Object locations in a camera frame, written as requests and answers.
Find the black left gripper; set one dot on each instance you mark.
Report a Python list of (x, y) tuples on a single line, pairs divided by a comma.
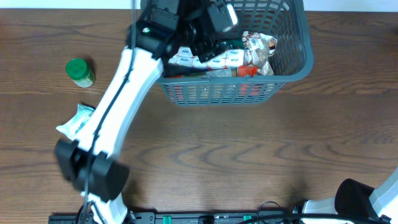
[(198, 48)]

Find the multipack of small cartons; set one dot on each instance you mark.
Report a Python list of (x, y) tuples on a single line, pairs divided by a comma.
[(230, 58)]

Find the green Nescafe coffee bag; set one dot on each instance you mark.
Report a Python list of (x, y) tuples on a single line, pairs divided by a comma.
[(171, 70)]

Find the orange spaghetti packet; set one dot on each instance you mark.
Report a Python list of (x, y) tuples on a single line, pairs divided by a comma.
[(241, 71)]

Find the beige brown snack bag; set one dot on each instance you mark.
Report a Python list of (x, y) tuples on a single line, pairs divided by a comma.
[(259, 48)]

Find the green lidded jar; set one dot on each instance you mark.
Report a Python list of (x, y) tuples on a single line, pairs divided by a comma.
[(80, 72)]

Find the mint green snack packet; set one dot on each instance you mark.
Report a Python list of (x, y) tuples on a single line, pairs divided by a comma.
[(71, 128)]

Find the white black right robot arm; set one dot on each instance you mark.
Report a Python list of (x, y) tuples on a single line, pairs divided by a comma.
[(358, 200)]

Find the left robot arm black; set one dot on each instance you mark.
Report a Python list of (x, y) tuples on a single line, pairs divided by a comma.
[(90, 160)]

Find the grey plastic basket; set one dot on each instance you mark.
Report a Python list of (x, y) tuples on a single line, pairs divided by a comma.
[(293, 59)]

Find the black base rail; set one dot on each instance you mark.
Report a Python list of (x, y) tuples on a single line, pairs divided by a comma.
[(171, 218)]

